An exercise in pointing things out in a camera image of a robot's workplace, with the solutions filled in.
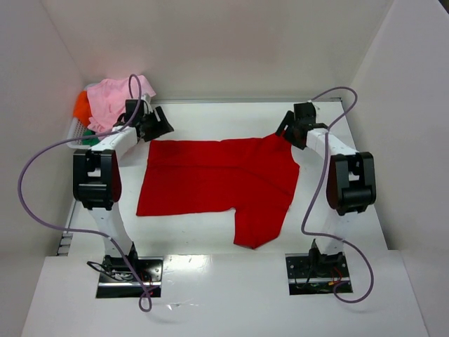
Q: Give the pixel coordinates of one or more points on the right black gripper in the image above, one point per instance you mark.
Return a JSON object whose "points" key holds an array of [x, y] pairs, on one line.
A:
{"points": [[292, 129]]}

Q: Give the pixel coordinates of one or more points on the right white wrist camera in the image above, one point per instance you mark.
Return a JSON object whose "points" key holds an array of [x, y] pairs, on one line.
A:
{"points": [[305, 113]]}

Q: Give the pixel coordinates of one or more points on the orange t shirt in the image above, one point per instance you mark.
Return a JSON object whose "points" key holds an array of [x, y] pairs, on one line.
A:
{"points": [[82, 109]]}

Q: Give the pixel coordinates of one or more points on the pink t shirt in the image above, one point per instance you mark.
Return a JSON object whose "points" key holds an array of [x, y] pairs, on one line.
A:
{"points": [[107, 101]]}

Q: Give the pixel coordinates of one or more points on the white plastic basket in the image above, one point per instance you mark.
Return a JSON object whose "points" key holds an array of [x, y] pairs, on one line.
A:
{"points": [[76, 130]]}

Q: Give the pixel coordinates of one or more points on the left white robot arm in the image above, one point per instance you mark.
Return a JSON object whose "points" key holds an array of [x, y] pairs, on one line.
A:
{"points": [[97, 185]]}

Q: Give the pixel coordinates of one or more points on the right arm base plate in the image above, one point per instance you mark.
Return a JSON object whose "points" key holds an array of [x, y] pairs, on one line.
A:
{"points": [[306, 277]]}

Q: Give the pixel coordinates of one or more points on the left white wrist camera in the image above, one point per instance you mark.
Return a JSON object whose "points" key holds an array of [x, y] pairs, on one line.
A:
{"points": [[136, 109]]}

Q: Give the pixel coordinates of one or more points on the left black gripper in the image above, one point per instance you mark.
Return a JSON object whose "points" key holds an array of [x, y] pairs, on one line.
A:
{"points": [[154, 123]]}

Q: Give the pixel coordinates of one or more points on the red t shirt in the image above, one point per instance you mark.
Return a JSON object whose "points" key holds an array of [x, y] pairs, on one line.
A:
{"points": [[256, 177]]}

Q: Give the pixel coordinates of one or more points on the green t shirt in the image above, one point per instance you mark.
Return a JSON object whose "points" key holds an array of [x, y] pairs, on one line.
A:
{"points": [[92, 140]]}

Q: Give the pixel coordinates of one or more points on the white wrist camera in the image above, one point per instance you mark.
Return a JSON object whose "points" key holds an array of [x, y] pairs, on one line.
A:
{"points": [[136, 109], [305, 113]]}

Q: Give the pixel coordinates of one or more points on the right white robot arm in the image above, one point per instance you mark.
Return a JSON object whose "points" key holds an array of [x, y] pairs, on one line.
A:
{"points": [[347, 177]]}

